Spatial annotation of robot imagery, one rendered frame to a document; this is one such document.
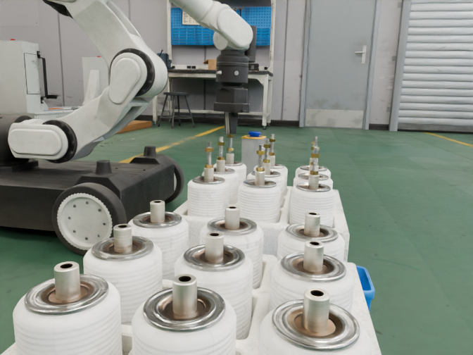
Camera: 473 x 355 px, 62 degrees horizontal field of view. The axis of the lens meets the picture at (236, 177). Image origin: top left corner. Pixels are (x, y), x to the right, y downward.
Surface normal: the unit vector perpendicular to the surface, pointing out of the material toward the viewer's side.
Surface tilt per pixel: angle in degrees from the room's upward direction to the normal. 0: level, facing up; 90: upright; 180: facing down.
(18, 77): 90
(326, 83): 90
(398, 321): 0
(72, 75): 90
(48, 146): 90
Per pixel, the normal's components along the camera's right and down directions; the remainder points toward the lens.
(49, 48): -0.18, 0.20
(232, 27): 0.45, 0.20
